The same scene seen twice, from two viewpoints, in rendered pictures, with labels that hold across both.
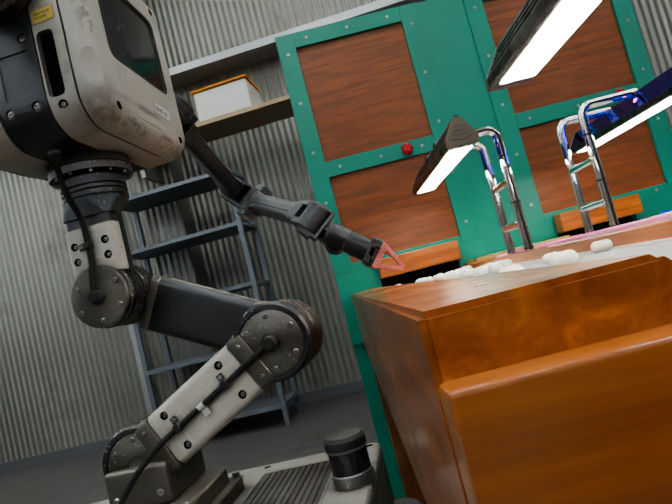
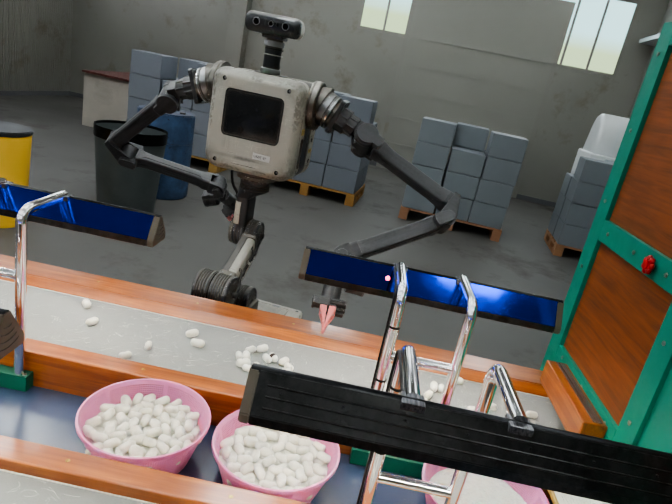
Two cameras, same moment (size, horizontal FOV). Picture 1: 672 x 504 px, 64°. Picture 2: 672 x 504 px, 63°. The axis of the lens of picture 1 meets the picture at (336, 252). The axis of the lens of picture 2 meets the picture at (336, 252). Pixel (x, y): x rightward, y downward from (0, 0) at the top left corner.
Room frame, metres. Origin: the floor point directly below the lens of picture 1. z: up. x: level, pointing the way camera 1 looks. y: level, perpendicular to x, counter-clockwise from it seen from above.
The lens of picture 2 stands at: (1.34, -1.57, 1.52)
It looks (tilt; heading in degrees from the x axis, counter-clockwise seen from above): 18 degrees down; 91
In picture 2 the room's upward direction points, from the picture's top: 12 degrees clockwise
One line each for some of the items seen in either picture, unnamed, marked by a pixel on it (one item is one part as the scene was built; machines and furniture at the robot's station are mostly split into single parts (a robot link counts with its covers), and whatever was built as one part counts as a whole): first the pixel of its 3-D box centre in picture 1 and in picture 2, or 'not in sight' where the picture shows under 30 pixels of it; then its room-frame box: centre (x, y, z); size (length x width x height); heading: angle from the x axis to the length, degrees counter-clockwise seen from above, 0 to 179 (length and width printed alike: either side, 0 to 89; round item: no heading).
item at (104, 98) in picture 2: not in sight; (146, 101); (-2.46, 7.50, 0.40); 2.34 x 0.75 x 0.80; 83
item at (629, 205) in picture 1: (597, 213); not in sight; (1.99, -0.96, 0.83); 0.30 x 0.06 x 0.07; 90
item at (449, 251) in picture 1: (418, 259); (570, 401); (1.99, -0.28, 0.83); 0.30 x 0.06 x 0.07; 90
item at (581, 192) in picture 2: not in sight; (612, 213); (4.25, 4.89, 0.56); 1.13 x 0.75 x 1.12; 172
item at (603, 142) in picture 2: not in sight; (603, 179); (4.45, 5.90, 0.82); 0.81 x 0.69 x 1.64; 83
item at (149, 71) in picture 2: not in sight; (189, 111); (-1.08, 5.58, 0.63); 1.27 x 0.85 x 1.26; 174
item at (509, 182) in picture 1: (480, 213); (412, 368); (1.54, -0.43, 0.90); 0.20 x 0.19 x 0.45; 0
